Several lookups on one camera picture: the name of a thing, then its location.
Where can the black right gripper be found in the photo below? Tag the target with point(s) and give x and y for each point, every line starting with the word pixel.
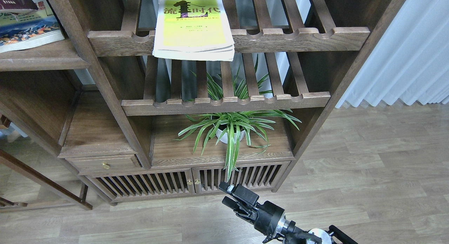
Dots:
pixel 264 217

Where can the yellow green paperback book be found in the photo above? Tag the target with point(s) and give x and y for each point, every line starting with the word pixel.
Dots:
pixel 195 30

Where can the green spider plant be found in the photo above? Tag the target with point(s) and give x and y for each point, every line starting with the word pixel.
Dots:
pixel 255 123

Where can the white green illustrated book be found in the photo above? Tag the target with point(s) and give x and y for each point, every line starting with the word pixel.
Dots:
pixel 29 30

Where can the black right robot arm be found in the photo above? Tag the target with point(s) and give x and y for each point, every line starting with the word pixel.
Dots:
pixel 291 234

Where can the dark wooden bookshelf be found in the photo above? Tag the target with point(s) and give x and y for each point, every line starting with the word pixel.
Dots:
pixel 100 96

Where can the brass drawer knob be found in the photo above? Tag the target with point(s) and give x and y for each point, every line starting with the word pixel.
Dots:
pixel 105 165

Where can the white pleated curtain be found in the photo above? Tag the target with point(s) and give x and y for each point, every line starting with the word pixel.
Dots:
pixel 410 63

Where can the white plant pot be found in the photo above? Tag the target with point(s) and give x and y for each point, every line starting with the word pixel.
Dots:
pixel 221 134

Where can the dark maroon thick book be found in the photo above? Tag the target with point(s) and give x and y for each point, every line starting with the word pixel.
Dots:
pixel 17 6

